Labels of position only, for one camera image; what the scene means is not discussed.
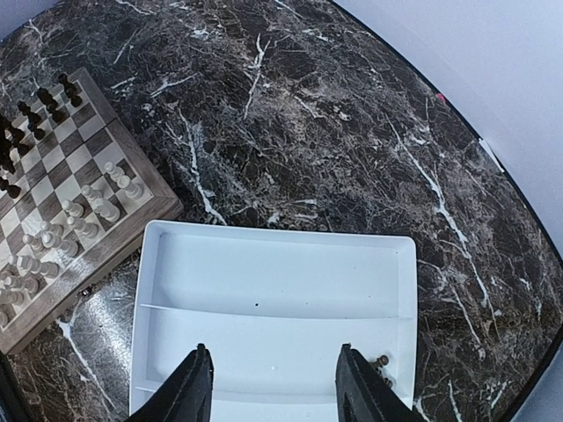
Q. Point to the white divided plastic tray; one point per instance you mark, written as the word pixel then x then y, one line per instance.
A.
pixel 273 307

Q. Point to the dark pieces cross cluster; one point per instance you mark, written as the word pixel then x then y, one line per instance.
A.
pixel 379 365

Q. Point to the dark chess piece rows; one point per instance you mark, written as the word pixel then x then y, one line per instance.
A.
pixel 51 112

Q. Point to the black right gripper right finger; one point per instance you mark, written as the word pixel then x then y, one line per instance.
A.
pixel 362 394

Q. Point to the wooden chess board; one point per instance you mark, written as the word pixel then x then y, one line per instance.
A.
pixel 94 126

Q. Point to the white chess piece row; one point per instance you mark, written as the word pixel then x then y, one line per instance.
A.
pixel 101 203

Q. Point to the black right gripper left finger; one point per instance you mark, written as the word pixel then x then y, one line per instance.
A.
pixel 186 395

